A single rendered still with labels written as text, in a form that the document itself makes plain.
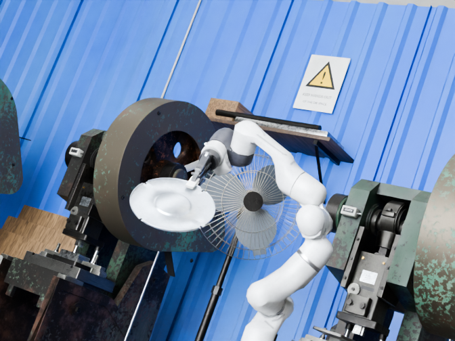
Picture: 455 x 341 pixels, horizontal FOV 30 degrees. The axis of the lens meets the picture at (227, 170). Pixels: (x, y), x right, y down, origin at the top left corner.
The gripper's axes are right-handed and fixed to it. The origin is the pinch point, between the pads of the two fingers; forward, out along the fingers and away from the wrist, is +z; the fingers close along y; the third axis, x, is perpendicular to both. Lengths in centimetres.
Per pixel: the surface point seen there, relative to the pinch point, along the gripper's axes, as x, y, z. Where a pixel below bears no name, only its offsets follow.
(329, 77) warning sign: 8, -75, -272
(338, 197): 45, -45, -91
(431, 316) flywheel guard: 97, -48, -35
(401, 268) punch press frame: 81, -46, -56
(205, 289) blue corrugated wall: -24, -199, -173
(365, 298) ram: 71, -62, -50
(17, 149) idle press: -184, -168, -208
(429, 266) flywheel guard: 89, -26, -36
